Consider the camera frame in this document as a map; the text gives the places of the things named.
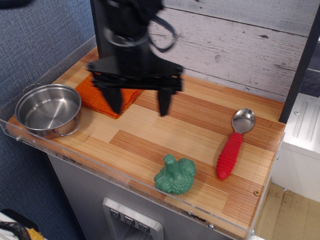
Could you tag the silver button panel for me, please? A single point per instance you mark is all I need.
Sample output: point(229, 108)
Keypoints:
point(125, 223)

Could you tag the orange folded cloth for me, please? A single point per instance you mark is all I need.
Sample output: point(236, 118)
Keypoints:
point(93, 98)

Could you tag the grey toy kitchen cabinet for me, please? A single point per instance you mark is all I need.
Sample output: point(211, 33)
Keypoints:
point(86, 191)

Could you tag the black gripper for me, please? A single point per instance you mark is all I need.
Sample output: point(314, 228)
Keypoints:
point(133, 65)

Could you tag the black object bottom left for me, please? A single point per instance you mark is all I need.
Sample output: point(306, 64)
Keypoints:
point(13, 226)

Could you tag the red handled metal spoon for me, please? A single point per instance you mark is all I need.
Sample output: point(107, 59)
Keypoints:
point(242, 122)

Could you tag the green toy broccoli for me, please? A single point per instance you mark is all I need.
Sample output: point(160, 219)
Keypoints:
point(176, 177)

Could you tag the white side counter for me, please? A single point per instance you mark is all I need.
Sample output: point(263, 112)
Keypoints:
point(297, 164)

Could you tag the right dark upright post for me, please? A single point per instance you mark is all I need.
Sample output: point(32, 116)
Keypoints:
point(304, 62)

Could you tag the stainless steel pot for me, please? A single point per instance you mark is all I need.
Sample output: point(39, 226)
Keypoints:
point(49, 111)

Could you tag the clear acrylic edge guard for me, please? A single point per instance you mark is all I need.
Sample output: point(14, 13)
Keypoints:
point(131, 149)

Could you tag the yellow object bottom left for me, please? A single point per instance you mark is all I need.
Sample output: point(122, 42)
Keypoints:
point(34, 235)

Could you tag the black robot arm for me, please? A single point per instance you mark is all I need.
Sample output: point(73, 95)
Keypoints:
point(131, 18)

